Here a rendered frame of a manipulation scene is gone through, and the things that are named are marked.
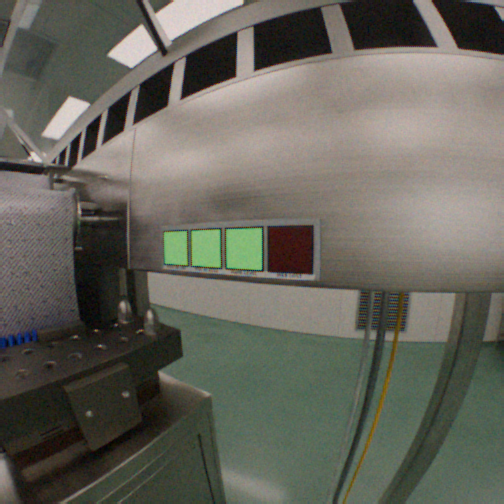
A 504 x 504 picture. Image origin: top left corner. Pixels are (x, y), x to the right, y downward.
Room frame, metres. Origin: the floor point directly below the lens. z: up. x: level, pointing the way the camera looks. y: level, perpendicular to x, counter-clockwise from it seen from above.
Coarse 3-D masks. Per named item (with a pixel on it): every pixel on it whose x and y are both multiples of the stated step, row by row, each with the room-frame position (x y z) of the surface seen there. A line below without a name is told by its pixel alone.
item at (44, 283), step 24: (48, 240) 0.32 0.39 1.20; (72, 240) 0.37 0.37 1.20; (0, 264) 0.23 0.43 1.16; (24, 264) 0.27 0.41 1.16; (48, 264) 0.32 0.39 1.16; (72, 264) 0.37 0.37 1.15; (0, 288) 0.23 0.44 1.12; (24, 288) 0.27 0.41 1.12; (48, 288) 0.31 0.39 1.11; (72, 288) 0.36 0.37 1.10; (0, 312) 0.22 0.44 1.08; (24, 312) 0.26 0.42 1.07; (48, 312) 0.31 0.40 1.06; (72, 312) 0.36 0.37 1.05; (0, 336) 0.21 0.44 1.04
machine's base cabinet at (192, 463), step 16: (208, 416) 0.35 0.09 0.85; (192, 432) 0.30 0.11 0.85; (208, 432) 0.34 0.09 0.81; (176, 448) 0.26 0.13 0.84; (192, 448) 0.30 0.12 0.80; (208, 448) 0.34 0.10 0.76; (160, 464) 0.23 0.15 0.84; (176, 464) 0.26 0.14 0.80; (192, 464) 0.29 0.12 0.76; (208, 464) 0.33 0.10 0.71; (128, 480) 0.17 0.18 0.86; (144, 480) 0.19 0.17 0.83; (160, 480) 0.22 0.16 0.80; (176, 480) 0.25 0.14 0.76; (192, 480) 0.28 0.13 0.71; (208, 480) 0.32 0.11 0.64; (112, 496) 0.14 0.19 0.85; (128, 496) 0.16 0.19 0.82; (144, 496) 0.18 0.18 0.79; (160, 496) 0.20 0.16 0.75; (176, 496) 0.23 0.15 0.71; (192, 496) 0.27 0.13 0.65; (208, 496) 0.31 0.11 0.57; (224, 496) 0.36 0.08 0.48
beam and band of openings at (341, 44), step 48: (288, 0) 0.25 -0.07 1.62; (336, 0) 0.22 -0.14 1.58; (384, 0) 0.19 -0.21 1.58; (432, 0) 0.15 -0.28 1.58; (480, 0) 0.11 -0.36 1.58; (192, 48) 0.35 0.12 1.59; (240, 48) 0.30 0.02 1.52; (288, 48) 0.33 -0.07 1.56; (336, 48) 0.23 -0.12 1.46; (384, 48) 0.20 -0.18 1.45; (432, 48) 0.17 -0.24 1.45; (480, 48) 0.17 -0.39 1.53; (144, 96) 0.44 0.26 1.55; (192, 96) 0.34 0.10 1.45; (96, 144) 0.60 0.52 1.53
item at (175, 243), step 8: (168, 232) 0.34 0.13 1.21; (176, 232) 0.33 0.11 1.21; (184, 232) 0.32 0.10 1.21; (168, 240) 0.34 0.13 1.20; (176, 240) 0.33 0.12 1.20; (184, 240) 0.32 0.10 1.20; (168, 248) 0.34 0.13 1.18; (176, 248) 0.33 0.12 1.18; (184, 248) 0.32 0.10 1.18; (168, 256) 0.34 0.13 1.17; (176, 256) 0.33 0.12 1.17; (184, 256) 0.32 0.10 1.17; (184, 264) 0.32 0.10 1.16
